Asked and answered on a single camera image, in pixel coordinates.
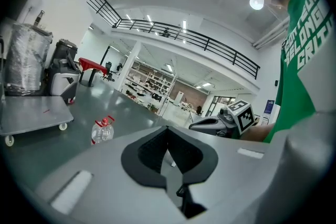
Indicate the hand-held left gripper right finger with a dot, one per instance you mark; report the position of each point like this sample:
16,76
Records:
231,178

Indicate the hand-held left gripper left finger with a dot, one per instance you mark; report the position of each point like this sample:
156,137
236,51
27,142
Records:
105,178

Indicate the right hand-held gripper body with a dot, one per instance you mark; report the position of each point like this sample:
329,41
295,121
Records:
242,115

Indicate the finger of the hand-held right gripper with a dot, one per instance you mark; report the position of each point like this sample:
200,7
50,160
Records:
210,118
207,129

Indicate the clear water jug red handle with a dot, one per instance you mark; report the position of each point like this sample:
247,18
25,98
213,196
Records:
101,132

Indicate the grey platform trolley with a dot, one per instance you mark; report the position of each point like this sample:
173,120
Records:
31,112

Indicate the person's right forearm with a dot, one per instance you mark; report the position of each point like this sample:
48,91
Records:
260,133

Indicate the person's green printed t-shirt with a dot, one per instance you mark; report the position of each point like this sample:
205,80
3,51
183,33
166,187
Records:
294,86

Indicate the white shelving rack with goods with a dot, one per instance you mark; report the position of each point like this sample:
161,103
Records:
152,86

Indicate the black metal railing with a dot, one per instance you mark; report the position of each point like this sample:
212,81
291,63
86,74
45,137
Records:
210,44

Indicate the grey cleaning machine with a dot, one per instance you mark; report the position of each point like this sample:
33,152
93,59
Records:
63,81

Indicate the round ceiling lamp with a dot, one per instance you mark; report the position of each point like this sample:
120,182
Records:
256,4

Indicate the plastic-wrapped bundle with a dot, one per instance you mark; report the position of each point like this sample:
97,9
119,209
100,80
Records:
23,60

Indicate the blue wall poster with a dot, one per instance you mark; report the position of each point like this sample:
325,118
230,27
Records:
269,107

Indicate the red covered pedestal table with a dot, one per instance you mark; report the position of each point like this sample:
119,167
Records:
92,64

